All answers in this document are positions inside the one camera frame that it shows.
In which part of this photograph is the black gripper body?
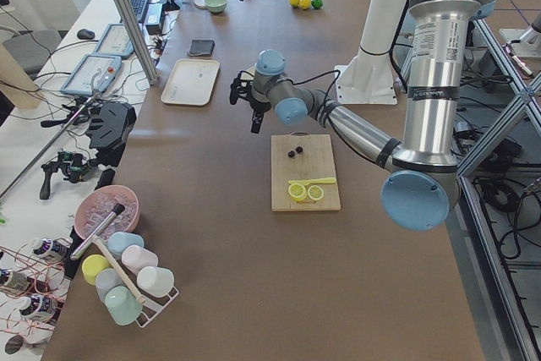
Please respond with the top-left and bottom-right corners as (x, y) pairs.
(246, 89), (271, 115)

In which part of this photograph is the cream rabbit tray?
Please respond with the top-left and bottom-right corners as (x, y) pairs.
(161, 58), (220, 107)

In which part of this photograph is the mint green bowl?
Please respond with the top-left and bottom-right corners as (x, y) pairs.
(204, 0), (228, 14)

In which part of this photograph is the yellow lemon near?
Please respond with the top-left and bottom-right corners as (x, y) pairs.
(298, 0), (312, 10)

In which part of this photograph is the green lime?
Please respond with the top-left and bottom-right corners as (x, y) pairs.
(311, 0), (324, 10)

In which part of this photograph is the grey folded cloth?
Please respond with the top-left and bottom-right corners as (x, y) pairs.
(188, 39), (215, 57)

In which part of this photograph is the bamboo cutting board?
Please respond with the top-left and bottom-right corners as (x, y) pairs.
(270, 134), (342, 212)

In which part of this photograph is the lemon slice upper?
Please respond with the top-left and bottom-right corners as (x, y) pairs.
(287, 183), (308, 202)

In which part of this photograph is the lemon slice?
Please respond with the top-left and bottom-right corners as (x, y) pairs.
(307, 184), (325, 201)
(287, 183), (308, 202)

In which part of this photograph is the yellow plastic knife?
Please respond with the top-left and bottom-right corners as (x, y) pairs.
(287, 177), (336, 186)

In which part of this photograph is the lemon slice lower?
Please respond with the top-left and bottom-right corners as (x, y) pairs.
(307, 184), (325, 201)

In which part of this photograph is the blue teach pendant far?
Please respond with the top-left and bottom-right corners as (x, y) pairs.
(94, 24), (134, 59)

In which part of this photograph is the blue teach pendant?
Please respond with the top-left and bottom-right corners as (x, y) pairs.
(60, 53), (122, 96)
(94, 24), (134, 59)

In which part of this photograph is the black computer mouse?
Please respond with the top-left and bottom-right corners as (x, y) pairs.
(76, 29), (96, 40)

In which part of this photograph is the metal muddler black tip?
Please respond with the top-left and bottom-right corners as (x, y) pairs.
(69, 203), (125, 260)

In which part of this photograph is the blue teach pendant near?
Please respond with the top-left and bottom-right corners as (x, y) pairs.
(60, 53), (122, 96)

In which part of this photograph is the pink bowl with ice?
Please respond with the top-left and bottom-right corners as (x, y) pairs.
(74, 185), (140, 240)

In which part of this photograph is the light blue cup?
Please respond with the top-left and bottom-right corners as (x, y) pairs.
(107, 232), (145, 260)

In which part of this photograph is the pink cup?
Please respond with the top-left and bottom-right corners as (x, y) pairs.
(121, 244), (159, 276)

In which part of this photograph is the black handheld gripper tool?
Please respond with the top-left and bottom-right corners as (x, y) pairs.
(39, 150), (98, 200)

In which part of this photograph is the white cup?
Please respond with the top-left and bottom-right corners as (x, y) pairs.
(137, 266), (174, 298)

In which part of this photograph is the white cup rack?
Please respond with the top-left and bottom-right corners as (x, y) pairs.
(92, 237), (180, 328)

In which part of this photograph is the yellow cup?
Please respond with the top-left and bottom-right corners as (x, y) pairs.
(82, 254), (111, 286)

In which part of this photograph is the grey cup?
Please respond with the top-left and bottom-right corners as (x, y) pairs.
(95, 268), (123, 303)

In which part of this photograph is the mint cup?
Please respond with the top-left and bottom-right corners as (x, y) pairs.
(104, 286), (143, 325)

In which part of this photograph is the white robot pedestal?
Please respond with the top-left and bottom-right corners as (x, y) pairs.
(336, 0), (407, 105)

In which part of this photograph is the aluminium frame post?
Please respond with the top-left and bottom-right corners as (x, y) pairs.
(113, 0), (159, 85)

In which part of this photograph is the black perforated bracket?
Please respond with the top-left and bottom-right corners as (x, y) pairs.
(85, 101), (136, 167)

